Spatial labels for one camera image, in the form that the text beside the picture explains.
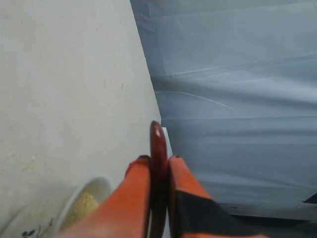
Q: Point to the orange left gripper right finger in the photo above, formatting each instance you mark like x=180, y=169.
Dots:
x=192, y=211

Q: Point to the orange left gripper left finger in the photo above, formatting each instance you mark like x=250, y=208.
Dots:
x=125, y=214

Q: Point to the dark red wooden spoon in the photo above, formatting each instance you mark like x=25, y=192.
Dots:
x=159, y=168

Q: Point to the white ceramic bowl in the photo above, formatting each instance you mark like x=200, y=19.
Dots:
x=100, y=187

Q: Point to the yellow millet grains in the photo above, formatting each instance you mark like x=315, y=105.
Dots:
x=84, y=205

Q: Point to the white backdrop cloth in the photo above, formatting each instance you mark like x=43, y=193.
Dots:
x=236, y=86

